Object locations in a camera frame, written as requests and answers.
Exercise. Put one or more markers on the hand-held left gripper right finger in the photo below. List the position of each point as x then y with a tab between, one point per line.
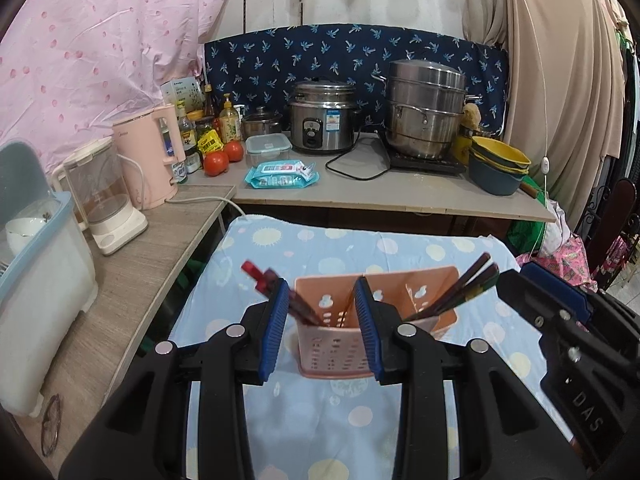
367	330

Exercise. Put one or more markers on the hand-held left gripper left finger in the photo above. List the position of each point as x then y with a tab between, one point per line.
272	330

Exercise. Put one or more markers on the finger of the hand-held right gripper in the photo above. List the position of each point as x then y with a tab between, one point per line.
540	310
555	287

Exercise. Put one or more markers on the dark red chopstick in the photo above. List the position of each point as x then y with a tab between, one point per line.
475	294
302	312
470	272
267	280

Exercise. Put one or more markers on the pink perforated utensil basket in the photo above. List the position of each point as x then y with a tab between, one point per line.
330	355

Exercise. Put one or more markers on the red dark chopsticks bundle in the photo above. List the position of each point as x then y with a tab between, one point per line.
252	272

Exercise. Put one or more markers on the green chopstick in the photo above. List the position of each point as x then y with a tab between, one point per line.
482	280

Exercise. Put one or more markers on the pink pineapple print cloth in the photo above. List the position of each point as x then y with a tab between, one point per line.
570	252

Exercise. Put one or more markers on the green cloth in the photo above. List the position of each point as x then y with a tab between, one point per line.
525	237

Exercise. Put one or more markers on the white cloth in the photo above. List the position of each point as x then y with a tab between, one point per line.
555	225

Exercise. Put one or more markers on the blue spotted tablecloth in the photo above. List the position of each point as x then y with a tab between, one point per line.
325	255

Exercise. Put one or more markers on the wooden rolling pin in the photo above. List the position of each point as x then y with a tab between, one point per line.
530	191

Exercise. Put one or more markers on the dark chair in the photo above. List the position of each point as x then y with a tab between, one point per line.
627	210

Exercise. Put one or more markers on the blue bowl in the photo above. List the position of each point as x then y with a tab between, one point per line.
480	166
492	185

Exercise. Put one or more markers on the grey wooden counter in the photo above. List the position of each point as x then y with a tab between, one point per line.
400	195

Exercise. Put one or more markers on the wooden side counter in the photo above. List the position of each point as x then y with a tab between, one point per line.
150	260

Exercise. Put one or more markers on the yellow bowl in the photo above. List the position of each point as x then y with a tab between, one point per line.
500	152

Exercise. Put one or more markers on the blue wet wipes pack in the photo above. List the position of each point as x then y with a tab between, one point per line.
287	170
272	182

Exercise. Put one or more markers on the yellow container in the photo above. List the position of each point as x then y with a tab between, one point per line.
461	149

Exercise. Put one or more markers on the black induction cooktop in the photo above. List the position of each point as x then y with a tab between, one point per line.
430	166

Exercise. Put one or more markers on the red tomato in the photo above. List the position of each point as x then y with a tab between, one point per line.
234	151
216	164

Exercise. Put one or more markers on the clear plastic food container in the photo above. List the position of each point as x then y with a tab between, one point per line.
267	147

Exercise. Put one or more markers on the small white jar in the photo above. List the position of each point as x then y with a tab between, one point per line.
192	160

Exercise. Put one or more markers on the brown loofah sponge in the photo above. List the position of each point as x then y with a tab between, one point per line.
471	116

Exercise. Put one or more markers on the yellow snack packet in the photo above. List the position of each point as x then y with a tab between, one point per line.
210	141

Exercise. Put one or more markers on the small steel pot glass lid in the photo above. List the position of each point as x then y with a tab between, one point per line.
262	124

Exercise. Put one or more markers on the steel rice cooker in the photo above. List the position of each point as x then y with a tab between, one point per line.
320	125

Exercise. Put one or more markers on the yellow oil bottle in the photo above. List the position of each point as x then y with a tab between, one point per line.
229	122

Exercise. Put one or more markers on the pink electric kettle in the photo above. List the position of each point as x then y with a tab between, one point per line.
145	160

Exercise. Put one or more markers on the soy sauce bottle yellow label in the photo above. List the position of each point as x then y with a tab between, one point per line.
186	132

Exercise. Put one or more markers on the dark lidded jar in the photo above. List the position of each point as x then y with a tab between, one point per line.
205	125

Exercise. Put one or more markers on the white glass kettle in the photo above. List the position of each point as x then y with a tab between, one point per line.
100	195

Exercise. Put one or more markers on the stacked steel steamer pot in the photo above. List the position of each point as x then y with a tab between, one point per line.
425	110

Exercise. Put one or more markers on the white dish cabinet grey lid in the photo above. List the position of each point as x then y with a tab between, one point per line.
45	310

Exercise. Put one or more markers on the dark sauce bottle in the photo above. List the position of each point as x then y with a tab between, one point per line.
208	102

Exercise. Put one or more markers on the white carton box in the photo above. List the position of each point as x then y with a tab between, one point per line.
180	92

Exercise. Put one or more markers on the white ceramic bowl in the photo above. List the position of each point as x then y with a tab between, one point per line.
27	235

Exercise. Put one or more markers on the navy leaf print cloth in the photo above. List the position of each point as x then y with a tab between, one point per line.
310	55

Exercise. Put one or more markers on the pink dotted sheet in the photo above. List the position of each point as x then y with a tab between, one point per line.
100	35

